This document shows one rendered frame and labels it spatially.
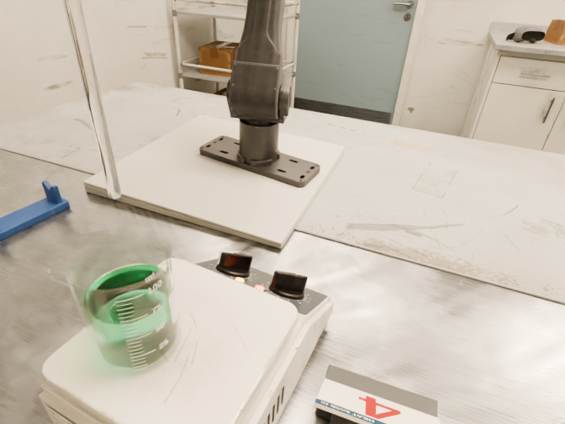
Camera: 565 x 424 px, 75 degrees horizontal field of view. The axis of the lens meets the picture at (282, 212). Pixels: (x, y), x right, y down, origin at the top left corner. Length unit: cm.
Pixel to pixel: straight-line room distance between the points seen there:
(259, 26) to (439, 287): 40
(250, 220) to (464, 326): 27
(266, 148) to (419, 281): 30
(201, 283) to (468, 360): 25
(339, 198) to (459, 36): 263
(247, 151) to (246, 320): 37
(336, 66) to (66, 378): 312
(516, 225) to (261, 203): 36
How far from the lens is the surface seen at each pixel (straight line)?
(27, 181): 69
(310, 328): 30
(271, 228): 47
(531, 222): 64
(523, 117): 267
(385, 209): 56
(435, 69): 316
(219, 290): 28
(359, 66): 321
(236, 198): 53
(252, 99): 53
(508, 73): 260
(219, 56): 257
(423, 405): 35
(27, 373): 39
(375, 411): 31
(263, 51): 54
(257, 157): 59
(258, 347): 25
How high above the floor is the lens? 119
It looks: 33 degrees down
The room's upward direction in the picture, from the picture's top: 3 degrees clockwise
